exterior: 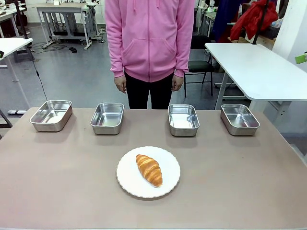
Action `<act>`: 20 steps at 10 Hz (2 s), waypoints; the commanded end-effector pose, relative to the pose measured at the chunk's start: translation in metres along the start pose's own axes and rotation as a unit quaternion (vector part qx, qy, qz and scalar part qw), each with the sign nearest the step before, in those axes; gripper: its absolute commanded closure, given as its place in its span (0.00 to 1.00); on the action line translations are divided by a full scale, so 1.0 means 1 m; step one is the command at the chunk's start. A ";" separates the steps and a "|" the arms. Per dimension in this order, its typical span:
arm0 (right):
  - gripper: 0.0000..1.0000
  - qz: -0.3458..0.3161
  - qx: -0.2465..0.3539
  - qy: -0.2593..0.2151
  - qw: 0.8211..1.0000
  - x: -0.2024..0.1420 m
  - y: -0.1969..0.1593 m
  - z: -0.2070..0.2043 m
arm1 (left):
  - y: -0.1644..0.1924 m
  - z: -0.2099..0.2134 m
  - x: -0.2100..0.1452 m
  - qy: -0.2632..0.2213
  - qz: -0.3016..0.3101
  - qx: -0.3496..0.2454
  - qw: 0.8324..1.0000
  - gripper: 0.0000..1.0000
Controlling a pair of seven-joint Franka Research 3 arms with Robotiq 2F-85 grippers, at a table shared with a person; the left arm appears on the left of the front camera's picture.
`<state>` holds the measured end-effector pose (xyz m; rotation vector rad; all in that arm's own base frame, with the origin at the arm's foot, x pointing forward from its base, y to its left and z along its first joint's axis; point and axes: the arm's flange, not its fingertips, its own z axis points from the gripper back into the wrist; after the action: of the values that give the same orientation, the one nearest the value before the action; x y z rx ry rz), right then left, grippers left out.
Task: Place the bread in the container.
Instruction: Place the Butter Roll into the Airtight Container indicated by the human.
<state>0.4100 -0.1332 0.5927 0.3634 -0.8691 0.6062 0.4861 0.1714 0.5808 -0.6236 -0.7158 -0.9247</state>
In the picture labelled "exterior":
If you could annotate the person's left hand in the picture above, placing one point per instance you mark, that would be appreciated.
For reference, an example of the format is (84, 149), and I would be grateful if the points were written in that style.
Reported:
(177, 83)

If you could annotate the red jacket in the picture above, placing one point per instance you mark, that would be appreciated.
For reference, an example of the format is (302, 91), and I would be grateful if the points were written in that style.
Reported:
(254, 19)

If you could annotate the grey metal desk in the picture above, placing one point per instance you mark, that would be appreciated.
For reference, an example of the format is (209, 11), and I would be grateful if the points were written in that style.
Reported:
(60, 9)

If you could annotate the grey storage basket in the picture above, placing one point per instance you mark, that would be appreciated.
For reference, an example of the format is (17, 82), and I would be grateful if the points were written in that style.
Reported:
(271, 32)

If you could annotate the large white table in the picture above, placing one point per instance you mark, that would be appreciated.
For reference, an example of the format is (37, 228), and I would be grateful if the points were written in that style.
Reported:
(259, 72)

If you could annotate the dark blue cloth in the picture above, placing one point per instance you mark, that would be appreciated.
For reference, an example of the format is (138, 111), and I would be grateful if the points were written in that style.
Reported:
(225, 19)

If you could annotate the rectangular steel tray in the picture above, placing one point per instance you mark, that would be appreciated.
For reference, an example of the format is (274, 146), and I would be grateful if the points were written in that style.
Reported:
(106, 130)
(183, 132)
(239, 131)

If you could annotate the golden croissant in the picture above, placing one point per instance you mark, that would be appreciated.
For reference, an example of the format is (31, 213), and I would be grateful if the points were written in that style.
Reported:
(149, 170)

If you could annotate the black floor box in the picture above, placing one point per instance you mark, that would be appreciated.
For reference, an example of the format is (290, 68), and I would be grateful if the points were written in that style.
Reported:
(72, 49)

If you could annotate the black stand pole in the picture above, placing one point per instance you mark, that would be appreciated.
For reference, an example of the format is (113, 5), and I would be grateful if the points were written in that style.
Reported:
(260, 24)
(21, 21)

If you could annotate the white scalloped plate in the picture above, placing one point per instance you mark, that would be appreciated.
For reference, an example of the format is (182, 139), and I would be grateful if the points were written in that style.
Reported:
(129, 172)

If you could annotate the person's left forearm pink sleeve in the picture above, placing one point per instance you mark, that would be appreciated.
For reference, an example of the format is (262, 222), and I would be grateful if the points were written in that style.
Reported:
(182, 60)

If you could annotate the black folding chair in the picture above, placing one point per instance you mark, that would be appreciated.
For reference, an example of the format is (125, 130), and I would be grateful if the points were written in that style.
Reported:
(200, 65)

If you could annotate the person's right forearm pink sleeve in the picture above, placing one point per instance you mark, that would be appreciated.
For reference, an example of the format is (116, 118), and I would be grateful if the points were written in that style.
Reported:
(115, 60)

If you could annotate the white table with white legs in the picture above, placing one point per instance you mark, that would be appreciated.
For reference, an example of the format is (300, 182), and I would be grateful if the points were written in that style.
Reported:
(12, 45)

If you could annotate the steel tray with white residue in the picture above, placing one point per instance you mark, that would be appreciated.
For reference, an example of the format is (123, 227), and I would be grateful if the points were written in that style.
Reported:
(48, 127)

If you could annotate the person in pink hoodie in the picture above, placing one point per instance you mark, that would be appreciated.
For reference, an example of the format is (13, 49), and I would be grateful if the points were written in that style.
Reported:
(148, 36)

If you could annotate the person's right hand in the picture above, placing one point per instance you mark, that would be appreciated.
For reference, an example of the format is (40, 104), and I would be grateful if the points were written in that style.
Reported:
(120, 84)

